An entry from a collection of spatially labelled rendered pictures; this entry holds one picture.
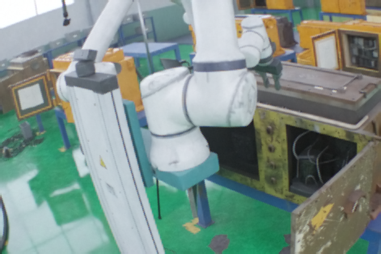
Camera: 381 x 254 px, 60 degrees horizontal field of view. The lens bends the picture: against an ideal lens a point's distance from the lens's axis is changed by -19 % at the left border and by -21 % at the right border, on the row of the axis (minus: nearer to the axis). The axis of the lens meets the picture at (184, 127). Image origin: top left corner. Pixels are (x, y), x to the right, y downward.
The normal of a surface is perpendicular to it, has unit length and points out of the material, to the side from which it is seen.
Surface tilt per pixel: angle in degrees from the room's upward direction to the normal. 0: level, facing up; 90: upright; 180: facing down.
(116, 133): 90
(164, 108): 89
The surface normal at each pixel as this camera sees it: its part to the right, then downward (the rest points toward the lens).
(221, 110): -0.43, 0.47
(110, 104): 0.62, 0.18
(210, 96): -0.47, 0.25
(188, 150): 0.28, -0.07
